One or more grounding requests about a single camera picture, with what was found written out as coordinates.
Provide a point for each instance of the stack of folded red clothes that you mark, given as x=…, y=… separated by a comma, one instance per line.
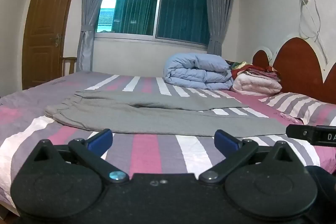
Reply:
x=253, y=70

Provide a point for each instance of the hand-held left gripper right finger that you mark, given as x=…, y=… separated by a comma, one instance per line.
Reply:
x=227, y=141

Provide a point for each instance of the folded light blue duvet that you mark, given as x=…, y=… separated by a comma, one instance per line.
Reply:
x=197, y=69

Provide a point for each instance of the bed with striped sheet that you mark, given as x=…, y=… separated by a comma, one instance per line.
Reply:
x=147, y=150

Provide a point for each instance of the aluminium sliding window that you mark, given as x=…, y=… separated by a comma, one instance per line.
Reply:
x=181, y=11

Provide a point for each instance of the grey pants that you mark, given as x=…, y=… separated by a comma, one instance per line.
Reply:
x=157, y=119

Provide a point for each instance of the red and white headboard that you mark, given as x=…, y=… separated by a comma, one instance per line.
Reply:
x=299, y=64

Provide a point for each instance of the grey curtain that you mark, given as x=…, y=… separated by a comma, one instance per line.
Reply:
x=219, y=3
x=93, y=3

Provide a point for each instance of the wooden chair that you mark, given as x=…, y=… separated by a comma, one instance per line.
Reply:
x=69, y=62

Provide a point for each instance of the brown wooden door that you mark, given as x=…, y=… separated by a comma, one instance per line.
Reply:
x=44, y=29

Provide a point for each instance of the striped pillow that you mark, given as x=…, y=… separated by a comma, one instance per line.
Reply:
x=296, y=106

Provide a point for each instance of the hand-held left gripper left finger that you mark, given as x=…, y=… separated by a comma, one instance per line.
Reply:
x=101, y=140

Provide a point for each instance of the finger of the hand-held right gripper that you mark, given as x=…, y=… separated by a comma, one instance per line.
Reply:
x=300, y=132

